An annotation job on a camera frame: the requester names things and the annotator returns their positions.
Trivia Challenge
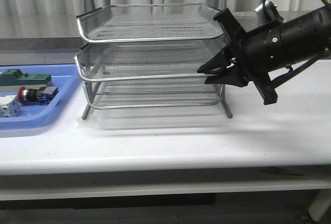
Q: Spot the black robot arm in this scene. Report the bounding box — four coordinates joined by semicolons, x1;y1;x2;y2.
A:
197;6;330;105

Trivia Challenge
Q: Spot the silver metal rack frame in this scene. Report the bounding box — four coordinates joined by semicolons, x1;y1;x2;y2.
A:
81;0;233;119

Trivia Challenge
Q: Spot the red emergency stop button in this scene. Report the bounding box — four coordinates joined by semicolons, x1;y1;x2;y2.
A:
17;86;58;104

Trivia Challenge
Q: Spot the blue plastic tray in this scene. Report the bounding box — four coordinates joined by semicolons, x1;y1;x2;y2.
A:
1;64;81;130

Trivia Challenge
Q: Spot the silver mesh tray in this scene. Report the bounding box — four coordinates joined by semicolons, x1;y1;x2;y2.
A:
83;77;222;109
77;3;223;43
75;39;225;82

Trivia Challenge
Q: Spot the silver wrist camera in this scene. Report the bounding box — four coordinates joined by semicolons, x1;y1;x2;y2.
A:
255;1;284;25

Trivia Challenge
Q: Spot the green terminal block component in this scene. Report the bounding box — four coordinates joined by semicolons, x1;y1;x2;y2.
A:
1;69;52;92

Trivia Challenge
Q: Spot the grey stone counter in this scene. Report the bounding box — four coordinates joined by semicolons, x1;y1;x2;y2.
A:
0;10;331;53

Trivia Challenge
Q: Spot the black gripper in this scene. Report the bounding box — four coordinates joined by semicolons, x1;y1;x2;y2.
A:
197;8;281;105

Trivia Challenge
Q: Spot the white electrical component block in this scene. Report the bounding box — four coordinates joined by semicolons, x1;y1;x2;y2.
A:
1;95;20;117

